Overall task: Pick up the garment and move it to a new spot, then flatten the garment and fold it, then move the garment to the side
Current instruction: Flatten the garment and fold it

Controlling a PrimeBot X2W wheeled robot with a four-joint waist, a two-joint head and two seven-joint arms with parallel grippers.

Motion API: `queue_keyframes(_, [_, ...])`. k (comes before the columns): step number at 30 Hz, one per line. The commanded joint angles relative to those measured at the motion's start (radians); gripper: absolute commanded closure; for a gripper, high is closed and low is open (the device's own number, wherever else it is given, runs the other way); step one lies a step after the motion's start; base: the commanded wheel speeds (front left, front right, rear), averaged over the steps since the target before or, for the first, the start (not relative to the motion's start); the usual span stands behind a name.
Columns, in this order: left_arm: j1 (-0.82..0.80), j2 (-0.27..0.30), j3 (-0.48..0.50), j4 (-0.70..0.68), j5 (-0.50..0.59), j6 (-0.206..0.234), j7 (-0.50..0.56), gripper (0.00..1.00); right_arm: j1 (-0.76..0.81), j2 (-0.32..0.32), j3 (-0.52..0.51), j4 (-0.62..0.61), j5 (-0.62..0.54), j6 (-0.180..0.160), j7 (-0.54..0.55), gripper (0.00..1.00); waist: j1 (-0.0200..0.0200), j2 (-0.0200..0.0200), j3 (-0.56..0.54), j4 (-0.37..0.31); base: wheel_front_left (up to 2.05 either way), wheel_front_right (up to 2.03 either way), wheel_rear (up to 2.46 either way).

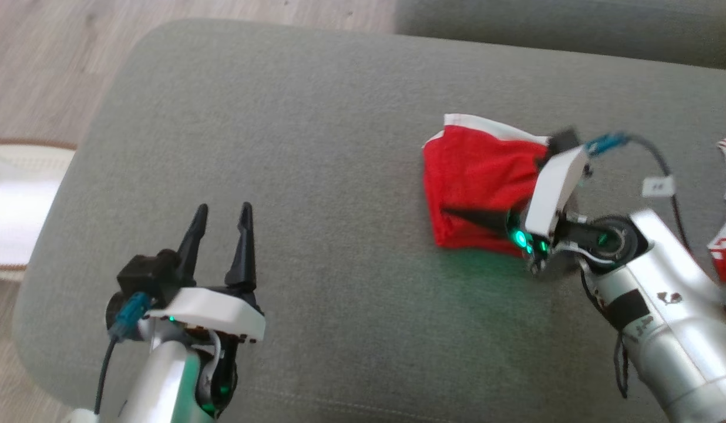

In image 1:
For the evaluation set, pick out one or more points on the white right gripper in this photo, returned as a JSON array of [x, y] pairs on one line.
[[554, 188]]

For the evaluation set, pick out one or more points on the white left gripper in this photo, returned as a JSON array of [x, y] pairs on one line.
[[213, 311]]

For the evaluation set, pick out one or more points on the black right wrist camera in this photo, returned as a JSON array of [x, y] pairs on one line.
[[565, 141]]

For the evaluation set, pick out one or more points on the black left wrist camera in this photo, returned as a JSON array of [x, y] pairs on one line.
[[148, 276]]

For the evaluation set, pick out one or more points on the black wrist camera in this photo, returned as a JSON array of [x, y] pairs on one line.
[[565, 141], [148, 276]]

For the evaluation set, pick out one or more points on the white laundry basket, brown rim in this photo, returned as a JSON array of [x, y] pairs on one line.
[[16, 211]]

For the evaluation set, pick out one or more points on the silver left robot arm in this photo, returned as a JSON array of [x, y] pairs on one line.
[[163, 382]]

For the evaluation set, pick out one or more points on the grey fabric sofa seat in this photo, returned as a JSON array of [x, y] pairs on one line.
[[310, 147]]

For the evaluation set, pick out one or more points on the grey fabric sofa cushion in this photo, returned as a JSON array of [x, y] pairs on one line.
[[574, 29]]

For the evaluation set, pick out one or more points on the red shorts with white stripes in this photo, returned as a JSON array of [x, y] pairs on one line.
[[480, 176]]

